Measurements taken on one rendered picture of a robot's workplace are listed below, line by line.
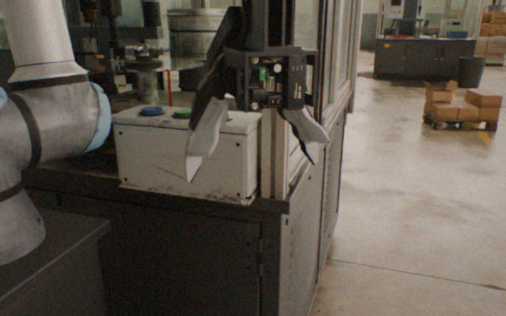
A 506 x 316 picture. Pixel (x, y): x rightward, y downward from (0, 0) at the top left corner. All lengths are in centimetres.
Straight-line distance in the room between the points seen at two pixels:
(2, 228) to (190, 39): 132
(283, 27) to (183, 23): 148
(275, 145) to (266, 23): 41
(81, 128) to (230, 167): 26
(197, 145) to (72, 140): 32
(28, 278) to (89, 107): 27
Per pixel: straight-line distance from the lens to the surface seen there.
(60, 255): 67
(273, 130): 74
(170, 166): 79
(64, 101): 69
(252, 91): 36
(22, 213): 69
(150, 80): 118
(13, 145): 65
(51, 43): 70
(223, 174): 74
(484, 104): 459
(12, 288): 62
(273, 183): 78
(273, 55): 36
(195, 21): 182
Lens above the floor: 107
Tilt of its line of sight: 19 degrees down
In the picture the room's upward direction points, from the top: straight up
